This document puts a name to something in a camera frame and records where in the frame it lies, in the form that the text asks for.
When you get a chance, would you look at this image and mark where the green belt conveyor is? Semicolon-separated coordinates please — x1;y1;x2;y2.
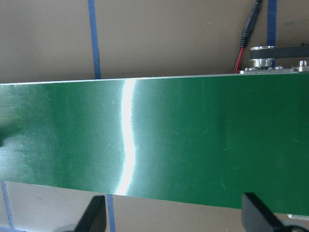
0;45;309;220

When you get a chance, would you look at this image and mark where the red black conveyor power wire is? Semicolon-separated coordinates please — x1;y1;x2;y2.
233;0;264;73

